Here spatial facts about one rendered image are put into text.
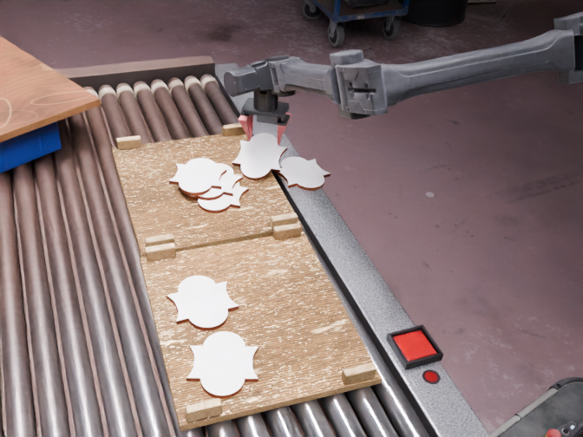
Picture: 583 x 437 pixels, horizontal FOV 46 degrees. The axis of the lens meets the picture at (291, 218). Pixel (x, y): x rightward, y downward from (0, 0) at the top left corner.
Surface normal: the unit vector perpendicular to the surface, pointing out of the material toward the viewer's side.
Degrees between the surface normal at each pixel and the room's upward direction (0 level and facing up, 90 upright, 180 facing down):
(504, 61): 69
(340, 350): 0
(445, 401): 0
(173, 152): 0
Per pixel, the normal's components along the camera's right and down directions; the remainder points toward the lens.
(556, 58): 0.07, 0.30
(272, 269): 0.07, -0.78
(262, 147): -0.06, -0.55
